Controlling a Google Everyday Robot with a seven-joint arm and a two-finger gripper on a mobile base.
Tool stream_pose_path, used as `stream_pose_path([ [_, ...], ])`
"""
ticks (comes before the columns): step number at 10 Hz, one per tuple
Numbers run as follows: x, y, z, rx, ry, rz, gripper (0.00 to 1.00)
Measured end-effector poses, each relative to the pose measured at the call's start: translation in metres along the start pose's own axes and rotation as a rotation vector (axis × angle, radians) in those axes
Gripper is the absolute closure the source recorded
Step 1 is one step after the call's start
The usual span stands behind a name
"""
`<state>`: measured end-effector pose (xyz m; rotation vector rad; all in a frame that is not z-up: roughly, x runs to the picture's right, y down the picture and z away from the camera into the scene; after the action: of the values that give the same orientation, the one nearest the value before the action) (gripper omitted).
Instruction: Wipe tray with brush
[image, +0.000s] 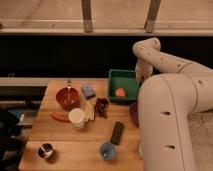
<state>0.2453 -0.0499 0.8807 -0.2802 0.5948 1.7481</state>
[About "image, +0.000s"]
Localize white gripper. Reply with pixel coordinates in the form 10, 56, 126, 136
135, 59, 153, 83

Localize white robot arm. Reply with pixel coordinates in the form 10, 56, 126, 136
133, 38, 213, 171

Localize green plastic tray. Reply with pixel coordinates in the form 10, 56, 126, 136
108, 69, 139, 104

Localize orange sponge in tray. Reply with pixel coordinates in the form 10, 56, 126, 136
115, 88, 126, 97

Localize purple bowl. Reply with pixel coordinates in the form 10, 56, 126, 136
129, 102, 139, 126

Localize dark red grapes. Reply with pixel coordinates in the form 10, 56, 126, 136
94, 98, 109, 118

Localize blue sponge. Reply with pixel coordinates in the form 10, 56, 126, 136
81, 85, 95, 99

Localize black remote control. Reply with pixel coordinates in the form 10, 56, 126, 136
110, 122, 124, 145

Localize yellow banana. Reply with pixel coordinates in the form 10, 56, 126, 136
84, 101, 95, 120

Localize metal fork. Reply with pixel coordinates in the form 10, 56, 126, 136
67, 79, 72, 104

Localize red bowl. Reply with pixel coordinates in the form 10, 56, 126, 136
56, 87, 80, 110

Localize white paper cup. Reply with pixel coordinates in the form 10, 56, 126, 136
68, 108, 85, 129

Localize blue cup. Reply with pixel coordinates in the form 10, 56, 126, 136
99, 142, 116, 161

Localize orange carrot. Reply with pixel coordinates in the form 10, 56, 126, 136
51, 113, 70, 122

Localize small metal tin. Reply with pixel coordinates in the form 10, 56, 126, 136
37, 143, 56, 162

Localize black object at left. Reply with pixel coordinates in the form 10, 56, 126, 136
0, 108, 23, 171

